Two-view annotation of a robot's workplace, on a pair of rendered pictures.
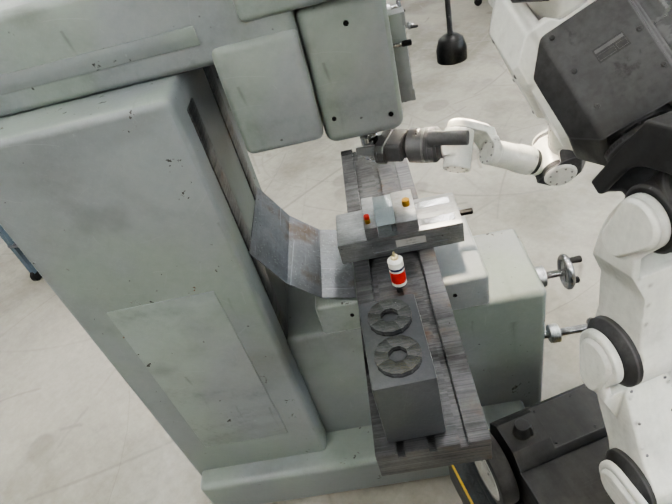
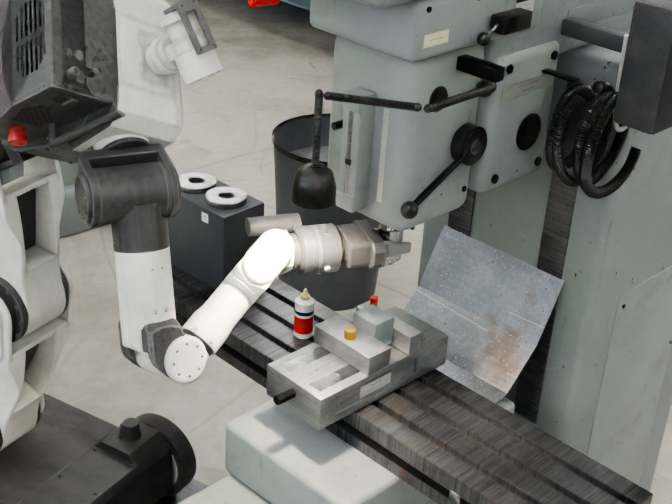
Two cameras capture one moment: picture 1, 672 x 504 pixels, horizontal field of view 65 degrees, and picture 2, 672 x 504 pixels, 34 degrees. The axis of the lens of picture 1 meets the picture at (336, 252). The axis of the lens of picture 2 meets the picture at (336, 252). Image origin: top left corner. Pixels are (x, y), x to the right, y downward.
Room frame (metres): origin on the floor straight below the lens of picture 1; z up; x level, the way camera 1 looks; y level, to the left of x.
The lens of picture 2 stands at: (2.21, -1.70, 2.18)
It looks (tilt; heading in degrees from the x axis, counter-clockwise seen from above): 28 degrees down; 126
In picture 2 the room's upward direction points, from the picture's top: 4 degrees clockwise
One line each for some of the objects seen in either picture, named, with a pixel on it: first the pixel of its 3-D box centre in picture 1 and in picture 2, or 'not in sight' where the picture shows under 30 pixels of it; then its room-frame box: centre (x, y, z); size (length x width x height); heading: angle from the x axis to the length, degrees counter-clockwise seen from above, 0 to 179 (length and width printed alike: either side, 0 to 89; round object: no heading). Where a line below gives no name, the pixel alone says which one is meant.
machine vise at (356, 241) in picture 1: (396, 222); (360, 355); (1.19, -0.19, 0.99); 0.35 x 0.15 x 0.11; 81
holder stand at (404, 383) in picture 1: (400, 364); (210, 228); (0.68, -0.06, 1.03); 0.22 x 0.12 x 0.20; 174
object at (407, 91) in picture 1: (400, 57); (355, 150); (1.21, -0.27, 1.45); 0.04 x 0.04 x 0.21; 82
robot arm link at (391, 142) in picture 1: (404, 145); (343, 247); (1.17, -0.24, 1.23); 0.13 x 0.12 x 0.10; 147
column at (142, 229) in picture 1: (210, 307); (550, 336); (1.30, 0.45, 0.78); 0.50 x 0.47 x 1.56; 82
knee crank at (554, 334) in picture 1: (579, 328); not in sight; (1.01, -0.67, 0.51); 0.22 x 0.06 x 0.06; 82
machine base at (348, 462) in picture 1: (359, 404); not in sight; (1.25, 0.08, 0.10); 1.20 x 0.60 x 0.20; 82
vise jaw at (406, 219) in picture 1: (404, 211); (351, 344); (1.19, -0.22, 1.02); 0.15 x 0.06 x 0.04; 171
